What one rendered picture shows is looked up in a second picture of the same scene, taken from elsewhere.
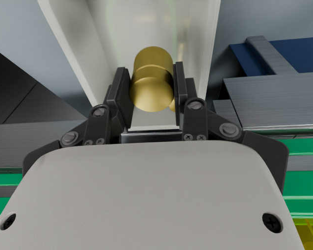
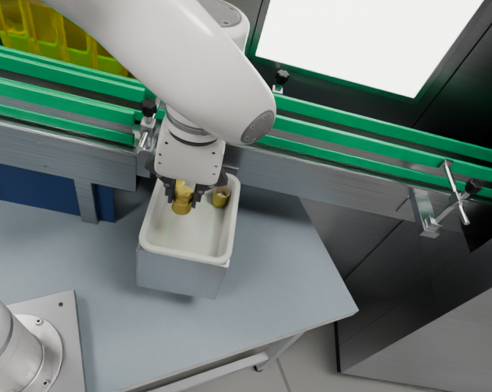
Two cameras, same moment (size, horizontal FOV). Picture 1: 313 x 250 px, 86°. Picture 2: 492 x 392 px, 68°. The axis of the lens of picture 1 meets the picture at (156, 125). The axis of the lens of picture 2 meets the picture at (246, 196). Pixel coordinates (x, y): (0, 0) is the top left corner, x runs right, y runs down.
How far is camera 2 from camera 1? 0.52 m
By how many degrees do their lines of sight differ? 9
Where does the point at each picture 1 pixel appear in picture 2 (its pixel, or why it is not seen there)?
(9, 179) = (342, 158)
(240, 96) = (128, 174)
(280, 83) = (93, 176)
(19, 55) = (325, 271)
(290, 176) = (116, 120)
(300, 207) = (106, 85)
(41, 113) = (358, 214)
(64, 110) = (328, 209)
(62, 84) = (299, 235)
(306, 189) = (110, 112)
